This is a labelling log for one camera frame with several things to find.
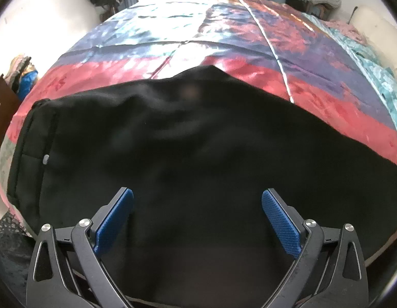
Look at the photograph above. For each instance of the bed with colourful patchwork quilt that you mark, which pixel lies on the bed with colourful patchwork quilt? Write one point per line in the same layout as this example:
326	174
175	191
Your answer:
233	38

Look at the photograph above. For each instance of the teal floral bed sheet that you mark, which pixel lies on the teal floral bed sheet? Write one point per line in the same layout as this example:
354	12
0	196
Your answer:
378	77

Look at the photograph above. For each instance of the black pants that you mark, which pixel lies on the black pants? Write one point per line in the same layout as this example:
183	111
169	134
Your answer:
185	134

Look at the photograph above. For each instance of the pile of folded clothes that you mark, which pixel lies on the pile of folded clothes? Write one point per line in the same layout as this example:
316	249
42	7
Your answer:
17	67

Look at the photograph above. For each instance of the cream pillow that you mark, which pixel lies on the cream pillow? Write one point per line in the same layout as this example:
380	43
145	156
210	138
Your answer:
374	25

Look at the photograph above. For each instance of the wooden chair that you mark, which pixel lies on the wooden chair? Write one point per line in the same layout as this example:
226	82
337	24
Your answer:
309	9

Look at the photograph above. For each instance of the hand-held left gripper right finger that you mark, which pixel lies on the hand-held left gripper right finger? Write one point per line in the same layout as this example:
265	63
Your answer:
282	221

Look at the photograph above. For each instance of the brown wooden cabinet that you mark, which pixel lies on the brown wooden cabinet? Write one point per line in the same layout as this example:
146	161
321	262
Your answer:
3	102

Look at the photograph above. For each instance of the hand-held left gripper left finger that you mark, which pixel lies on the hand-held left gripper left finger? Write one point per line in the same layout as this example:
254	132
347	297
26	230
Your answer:
113	218

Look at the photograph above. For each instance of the blue plastic bag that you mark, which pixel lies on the blue plastic bag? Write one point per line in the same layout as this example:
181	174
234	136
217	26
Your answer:
28	83

